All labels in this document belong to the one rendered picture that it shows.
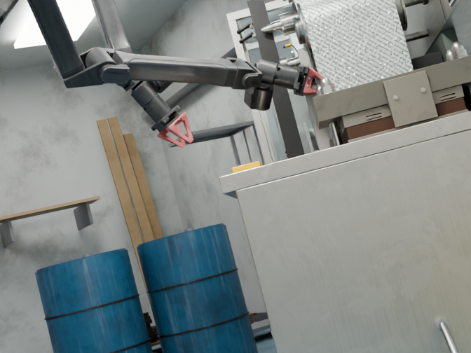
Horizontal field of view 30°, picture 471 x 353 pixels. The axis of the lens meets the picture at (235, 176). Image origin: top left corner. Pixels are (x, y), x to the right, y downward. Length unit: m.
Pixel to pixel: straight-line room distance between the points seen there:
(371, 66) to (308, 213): 0.49
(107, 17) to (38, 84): 7.13
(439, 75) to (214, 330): 3.56
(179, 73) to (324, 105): 0.36
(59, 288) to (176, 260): 0.72
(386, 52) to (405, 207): 0.48
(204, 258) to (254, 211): 3.43
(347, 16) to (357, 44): 0.08
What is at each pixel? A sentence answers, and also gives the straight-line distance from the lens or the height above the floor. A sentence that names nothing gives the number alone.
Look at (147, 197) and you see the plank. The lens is 9.11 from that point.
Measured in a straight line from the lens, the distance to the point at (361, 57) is 2.27.
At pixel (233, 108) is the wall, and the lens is 7.91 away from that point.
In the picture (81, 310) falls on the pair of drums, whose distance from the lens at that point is 5.35.
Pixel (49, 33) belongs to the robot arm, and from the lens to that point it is 1.95.
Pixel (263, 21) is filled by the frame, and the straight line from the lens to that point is 2.64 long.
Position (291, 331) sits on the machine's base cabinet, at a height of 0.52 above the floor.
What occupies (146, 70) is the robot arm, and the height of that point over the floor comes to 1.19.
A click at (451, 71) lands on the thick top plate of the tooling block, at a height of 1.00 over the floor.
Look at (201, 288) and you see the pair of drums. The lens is 5.38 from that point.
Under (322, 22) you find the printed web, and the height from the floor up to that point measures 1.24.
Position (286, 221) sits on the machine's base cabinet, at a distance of 1.97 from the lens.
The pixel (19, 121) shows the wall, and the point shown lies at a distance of 9.36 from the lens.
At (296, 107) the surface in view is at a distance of 3.29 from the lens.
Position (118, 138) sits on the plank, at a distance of 9.21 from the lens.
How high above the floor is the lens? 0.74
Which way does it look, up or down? 4 degrees up
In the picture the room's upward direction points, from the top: 14 degrees counter-clockwise
